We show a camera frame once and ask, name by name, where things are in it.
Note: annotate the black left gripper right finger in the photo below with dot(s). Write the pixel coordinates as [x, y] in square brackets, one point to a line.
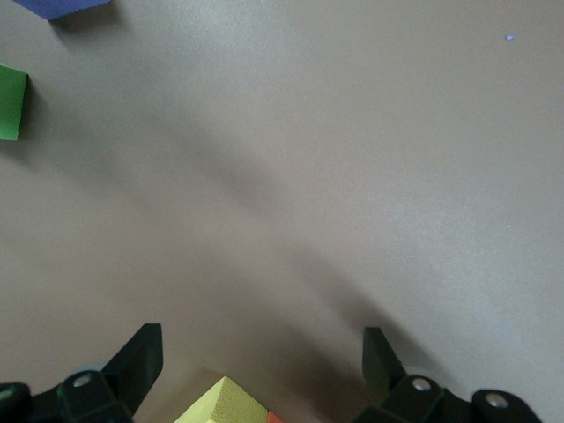
[381, 370]

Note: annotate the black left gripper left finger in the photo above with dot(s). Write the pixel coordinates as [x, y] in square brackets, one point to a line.
[141, 365]

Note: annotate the yellow foam cube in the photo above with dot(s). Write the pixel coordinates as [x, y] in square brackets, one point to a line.
[220, 405]

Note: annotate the orange foam cube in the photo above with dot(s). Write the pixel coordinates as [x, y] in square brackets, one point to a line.
[273, 418]

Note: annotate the purple foam cube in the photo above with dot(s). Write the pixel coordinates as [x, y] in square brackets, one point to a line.
[66, 6]

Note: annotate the green foam cube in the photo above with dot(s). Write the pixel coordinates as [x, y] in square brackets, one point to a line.
[11, 101]

